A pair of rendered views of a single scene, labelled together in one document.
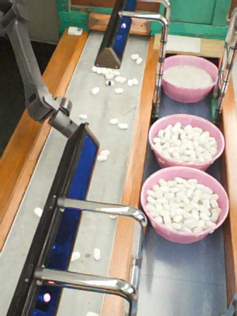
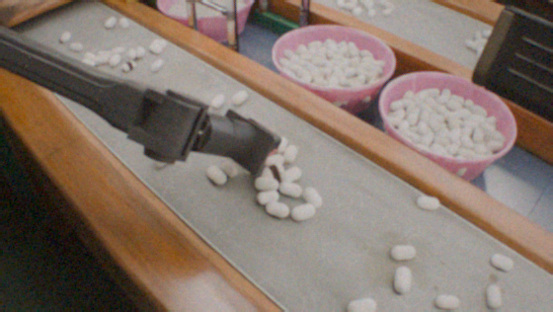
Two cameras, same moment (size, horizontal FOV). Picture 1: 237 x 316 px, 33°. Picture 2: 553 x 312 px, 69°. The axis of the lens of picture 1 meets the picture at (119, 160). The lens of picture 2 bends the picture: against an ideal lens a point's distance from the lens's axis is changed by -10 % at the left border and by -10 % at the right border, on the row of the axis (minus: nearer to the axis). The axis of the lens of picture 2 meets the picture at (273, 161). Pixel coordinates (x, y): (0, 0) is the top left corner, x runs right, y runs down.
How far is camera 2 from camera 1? 94 cm
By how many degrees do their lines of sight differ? 36
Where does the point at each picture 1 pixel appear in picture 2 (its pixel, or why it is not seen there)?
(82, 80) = not seen: hidden behind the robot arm
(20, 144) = (150, 246)
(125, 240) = (500, 210)
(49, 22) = not seen: outside the picture
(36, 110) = (177, 132)
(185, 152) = (350, 73)
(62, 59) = (14, 85)
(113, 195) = (381, 184)
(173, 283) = (539, 212)
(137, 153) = (323, 110)
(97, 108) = not seen: hidden behind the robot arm
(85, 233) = (446, 260)
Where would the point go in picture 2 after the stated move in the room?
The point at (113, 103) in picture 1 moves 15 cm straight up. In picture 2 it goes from (173, 84) to (163, 19)
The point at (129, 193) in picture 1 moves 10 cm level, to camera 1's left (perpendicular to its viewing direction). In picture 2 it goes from (405, 159) to (376, 195)
